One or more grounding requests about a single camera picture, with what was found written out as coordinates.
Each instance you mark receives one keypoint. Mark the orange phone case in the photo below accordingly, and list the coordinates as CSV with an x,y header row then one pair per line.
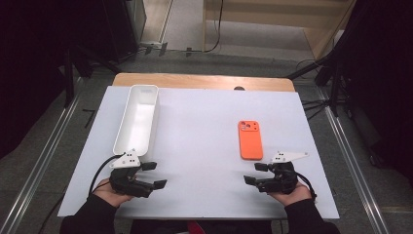
x,y
250,141

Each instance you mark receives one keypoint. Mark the person's right hand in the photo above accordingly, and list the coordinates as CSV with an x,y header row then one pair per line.
x,y
297,196

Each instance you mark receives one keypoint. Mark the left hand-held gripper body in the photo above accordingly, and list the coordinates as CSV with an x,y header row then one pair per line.
x,y
125,182

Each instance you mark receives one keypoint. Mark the light wooden shelf unit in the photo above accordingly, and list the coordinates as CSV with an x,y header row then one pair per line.
x,y
324,32

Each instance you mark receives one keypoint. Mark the black metal stand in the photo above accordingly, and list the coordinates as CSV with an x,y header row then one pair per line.
x,y
68,78

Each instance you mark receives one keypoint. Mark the person's left hand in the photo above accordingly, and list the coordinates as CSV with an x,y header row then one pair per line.
x,y
105,193

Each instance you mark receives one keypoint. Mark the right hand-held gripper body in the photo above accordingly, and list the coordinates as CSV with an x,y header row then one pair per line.
x,y
284,178

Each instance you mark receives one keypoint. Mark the wooden table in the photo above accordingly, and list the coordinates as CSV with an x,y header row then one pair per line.
x,y
201,81

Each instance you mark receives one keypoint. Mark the white plastic bin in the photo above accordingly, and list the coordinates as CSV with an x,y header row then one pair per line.
x,y
136,120

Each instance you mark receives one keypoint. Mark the black tripod stand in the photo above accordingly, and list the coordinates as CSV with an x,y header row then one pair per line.
x,y
334,81

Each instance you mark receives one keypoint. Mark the black cabinet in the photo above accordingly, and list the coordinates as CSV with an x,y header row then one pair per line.
x,y
123,29

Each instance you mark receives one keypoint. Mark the metal floor rail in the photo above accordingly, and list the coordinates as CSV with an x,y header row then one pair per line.
x,y
42,162
354,169

